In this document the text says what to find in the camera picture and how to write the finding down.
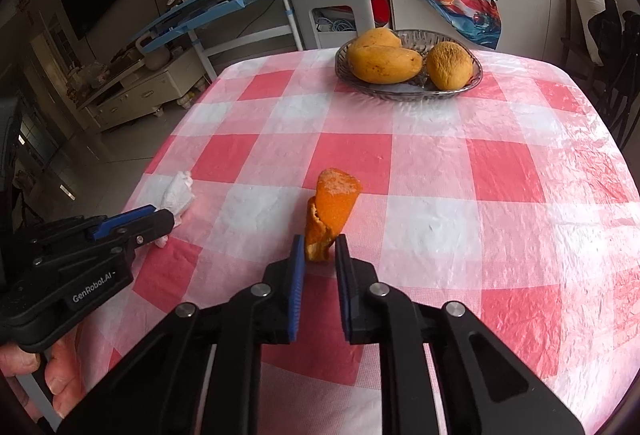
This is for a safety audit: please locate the cream television cabinet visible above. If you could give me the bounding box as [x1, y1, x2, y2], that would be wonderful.
[77, 47, 208, 130]

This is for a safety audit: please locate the white paper tissue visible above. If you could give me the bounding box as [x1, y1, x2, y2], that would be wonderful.
[155, 170, 196, 248]

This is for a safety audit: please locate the person's left hand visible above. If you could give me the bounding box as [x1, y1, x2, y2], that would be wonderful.
[0, 327, 85, 421]

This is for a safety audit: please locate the glass fruit bowl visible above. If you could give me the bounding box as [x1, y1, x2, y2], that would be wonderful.
[335, 29, 483, 102]

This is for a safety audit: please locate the large yellow mango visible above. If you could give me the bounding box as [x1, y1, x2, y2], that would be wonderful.
[347, 46, 423, 84]

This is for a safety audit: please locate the black folding chair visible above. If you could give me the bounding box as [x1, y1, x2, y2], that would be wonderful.
[590, 0, 640, 150]

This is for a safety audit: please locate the pink checked tablecloth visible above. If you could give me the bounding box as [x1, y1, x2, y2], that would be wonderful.
[60, 47, 640, 435]

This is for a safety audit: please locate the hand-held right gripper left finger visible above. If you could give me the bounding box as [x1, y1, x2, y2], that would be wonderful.
[57, 235, 307, 435]

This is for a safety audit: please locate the orange peel piece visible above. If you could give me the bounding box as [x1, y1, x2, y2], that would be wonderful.
[304, 168, 362, 263]

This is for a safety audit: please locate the wooden chair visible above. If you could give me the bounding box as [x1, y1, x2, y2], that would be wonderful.
[556, 0, 601, 80]

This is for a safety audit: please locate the white sack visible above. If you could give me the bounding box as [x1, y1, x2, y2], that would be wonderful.
[574, 0, 613, 66]

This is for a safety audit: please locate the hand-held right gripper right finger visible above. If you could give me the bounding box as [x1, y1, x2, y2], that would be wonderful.
[335, 235, 586, 435]

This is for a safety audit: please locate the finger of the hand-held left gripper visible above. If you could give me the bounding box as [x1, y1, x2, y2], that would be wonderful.
[92, 205, 157, 241]
[107, 210, 175, 248]

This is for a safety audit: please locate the white kettlebell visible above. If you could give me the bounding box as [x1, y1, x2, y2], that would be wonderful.
[135, 35, 173, 70]

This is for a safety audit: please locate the small yellow mango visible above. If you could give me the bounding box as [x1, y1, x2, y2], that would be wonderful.
[352, 28, 403, 50]

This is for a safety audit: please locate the wrinkled orange fruit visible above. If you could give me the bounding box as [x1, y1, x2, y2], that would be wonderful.
[426, 42, 473, 90]

